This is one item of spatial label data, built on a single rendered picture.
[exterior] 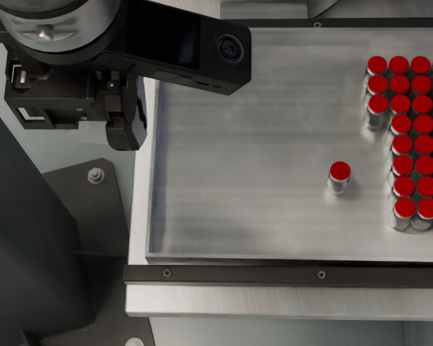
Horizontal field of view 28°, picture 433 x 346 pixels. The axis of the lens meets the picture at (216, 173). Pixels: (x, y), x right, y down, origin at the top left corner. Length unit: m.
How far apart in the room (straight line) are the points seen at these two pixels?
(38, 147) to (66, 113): 1.34
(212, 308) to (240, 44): 0.36
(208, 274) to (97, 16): 0.42
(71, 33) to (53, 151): 1.44
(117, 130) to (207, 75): 0.08
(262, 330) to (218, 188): 0.88
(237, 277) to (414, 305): 0.18
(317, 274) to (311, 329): 0.90
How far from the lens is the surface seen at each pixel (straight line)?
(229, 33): 0.59
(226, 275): 0.87
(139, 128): 0.67
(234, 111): 0.95
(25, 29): 0.51
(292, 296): 0.89
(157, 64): 0.56
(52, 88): 0.59
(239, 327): 1.77
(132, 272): 0.88
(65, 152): 1.93
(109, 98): 0.58
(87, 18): 0.50
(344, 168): 0.88
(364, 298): 0.89
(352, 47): 0.99
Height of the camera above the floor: 1.74
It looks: 69 degrees down
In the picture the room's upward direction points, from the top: 10 degrees counter-clockwise
